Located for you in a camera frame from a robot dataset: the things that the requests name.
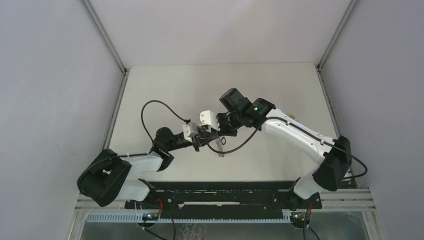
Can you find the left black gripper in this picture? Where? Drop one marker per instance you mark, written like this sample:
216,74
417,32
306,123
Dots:
197,142

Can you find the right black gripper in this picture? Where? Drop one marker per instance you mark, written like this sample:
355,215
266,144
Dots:
222,132

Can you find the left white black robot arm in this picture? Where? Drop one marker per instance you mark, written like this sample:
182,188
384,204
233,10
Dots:
109,176

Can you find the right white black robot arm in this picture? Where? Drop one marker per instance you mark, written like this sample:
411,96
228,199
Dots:
332,156

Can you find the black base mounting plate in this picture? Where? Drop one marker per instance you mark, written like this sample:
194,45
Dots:
223,200

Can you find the left small circuit board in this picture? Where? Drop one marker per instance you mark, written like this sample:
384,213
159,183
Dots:
150,217

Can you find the small circuit board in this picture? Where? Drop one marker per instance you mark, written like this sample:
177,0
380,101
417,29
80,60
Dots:
150,217
300,218

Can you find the right small circuit board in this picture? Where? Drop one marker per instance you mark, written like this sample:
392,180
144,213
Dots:
300,218

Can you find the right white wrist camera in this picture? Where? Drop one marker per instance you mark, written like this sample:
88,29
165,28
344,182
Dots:
209,118

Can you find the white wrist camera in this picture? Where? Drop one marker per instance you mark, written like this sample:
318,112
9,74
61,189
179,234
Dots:
190,131
209,118

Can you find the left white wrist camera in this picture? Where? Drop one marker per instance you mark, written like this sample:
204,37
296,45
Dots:
190,131

